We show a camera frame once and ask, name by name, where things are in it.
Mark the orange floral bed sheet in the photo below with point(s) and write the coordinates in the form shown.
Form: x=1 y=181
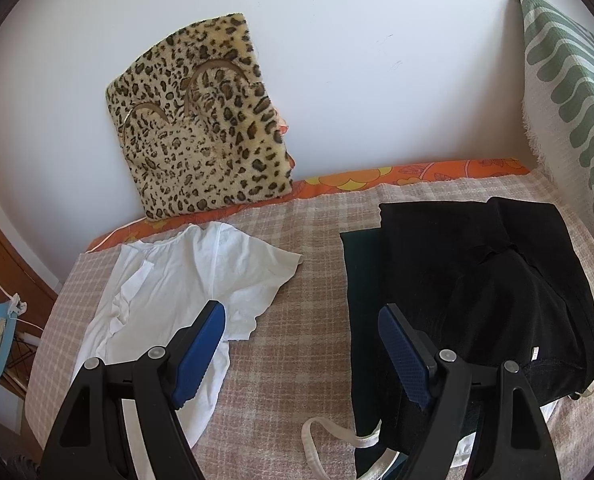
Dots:
x=377 y=177

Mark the leopard print cushion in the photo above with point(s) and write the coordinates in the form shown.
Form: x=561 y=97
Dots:
x=202 y=125

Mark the wooden furniture panel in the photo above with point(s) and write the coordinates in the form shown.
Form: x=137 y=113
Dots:
x=7 y=255

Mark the pink checked blanket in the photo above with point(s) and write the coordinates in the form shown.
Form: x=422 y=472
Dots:
x=302 y=360

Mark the black garment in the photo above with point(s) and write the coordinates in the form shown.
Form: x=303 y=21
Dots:
x=477 y=270

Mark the green patterned white cushion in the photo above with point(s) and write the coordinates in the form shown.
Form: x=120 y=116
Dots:
x=567 y=85

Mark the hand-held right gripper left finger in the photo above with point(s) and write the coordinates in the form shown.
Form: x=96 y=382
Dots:
x=199 y=355

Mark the dark green cloth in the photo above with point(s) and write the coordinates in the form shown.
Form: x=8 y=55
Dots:
x=359 y=285

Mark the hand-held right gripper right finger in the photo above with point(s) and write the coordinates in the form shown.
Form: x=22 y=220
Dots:
x=404 y=355

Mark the white t-shirt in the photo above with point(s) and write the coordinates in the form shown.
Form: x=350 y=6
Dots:
x=202 y=265

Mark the white clip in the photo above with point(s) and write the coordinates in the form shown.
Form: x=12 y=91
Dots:
x=17 y=306

